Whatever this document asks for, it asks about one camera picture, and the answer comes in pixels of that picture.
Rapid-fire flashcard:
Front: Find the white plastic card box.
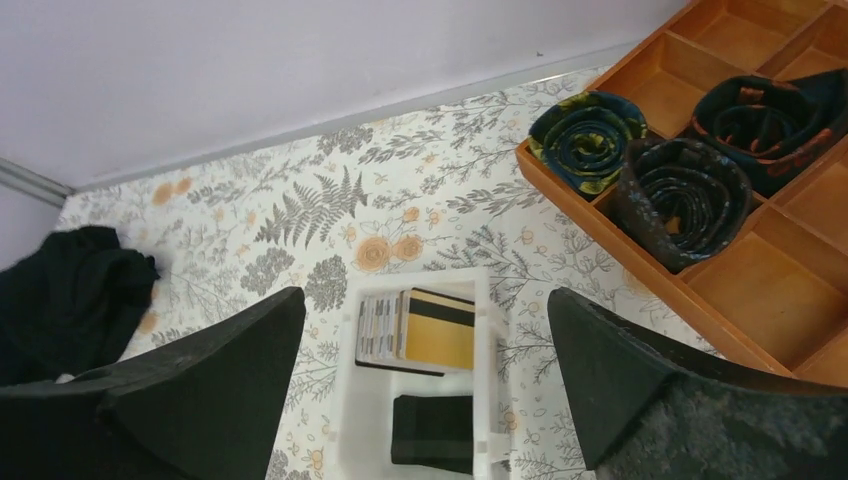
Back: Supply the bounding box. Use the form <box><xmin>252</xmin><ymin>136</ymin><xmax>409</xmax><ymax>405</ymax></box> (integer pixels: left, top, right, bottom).
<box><xmin>325</xmin><ymin>267</ymin><xmax>512</xmax><ymax>479</ymax></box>

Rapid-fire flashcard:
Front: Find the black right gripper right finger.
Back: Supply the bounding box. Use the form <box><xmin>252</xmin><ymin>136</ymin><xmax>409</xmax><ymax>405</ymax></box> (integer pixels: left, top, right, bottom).
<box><xmin>547</xmin><ymin>287</ymin><xmax>847</xmax><ymax>479</ymax></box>

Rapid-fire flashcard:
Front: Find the black cloth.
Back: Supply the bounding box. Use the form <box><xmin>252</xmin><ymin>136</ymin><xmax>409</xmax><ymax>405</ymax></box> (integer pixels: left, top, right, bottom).
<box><xmin>1</xmin><ymin>225</ymin><xmax>160</xmax><ymax>386</ymax></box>

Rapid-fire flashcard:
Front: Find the orange wooden divider tray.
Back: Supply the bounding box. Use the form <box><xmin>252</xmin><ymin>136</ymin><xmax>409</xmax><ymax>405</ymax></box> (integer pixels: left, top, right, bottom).
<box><xmin>515</xmin><ymin>1</ymin><xmax>847</xmax><ymax>386</ymax></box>

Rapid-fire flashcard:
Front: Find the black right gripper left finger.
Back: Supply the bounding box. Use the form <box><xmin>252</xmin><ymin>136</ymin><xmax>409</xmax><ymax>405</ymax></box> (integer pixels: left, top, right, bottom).
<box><xmin>1</xmin><ymin>287</ymin><xmax>306</xmax><ymax>479</ymax></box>

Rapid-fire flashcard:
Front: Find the dark blue rolled tie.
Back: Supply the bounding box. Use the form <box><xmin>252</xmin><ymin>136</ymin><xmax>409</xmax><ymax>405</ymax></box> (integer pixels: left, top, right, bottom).
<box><xmin>612</xmin><ymin>138</ymin><xmax>753</xmax><ymax>274</ymax></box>

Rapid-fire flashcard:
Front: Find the floral table mat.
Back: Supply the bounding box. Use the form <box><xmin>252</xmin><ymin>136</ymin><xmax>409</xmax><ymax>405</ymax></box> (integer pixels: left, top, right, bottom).
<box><xmin>58</xmin><ymin>68</ymin><xmax>709</xmax><ymax>479</ymax></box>

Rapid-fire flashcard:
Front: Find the green yellow rolled tie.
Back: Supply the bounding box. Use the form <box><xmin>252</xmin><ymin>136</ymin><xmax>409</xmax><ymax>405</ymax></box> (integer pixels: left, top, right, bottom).
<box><xmin>527</xmin><ymin>90</ymin><xmax>648</xmax><ymax>200</ymax></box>

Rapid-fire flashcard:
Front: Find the black card sleeve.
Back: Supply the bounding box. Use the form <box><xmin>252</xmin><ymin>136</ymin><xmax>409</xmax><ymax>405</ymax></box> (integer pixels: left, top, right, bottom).
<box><xmin>390</xmin><ymin>395</ymin><xmax>474</xmax><ymax>475</ymax></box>

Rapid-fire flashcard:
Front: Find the black orange rolled tie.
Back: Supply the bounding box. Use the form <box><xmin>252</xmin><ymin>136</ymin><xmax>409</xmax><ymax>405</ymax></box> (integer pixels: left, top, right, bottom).
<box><xmin>688</xmin><ymin>68</ymin><xmax>847</xmax><ymax>197</ymax></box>

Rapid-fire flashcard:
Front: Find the gold credit card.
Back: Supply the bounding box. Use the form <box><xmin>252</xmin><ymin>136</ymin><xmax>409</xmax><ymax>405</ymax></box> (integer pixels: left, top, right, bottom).
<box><xmin>398</xmin><ymin>288</ymin><xmax>476</xmax><ymax>372</ymax></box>

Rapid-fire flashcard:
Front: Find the stack of cards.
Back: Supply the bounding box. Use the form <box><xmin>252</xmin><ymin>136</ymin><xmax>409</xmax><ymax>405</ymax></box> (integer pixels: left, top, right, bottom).
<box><xmin>355</xmin><ymin>291</ymin><xmax>404</xmax><ymax>369</ymax></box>

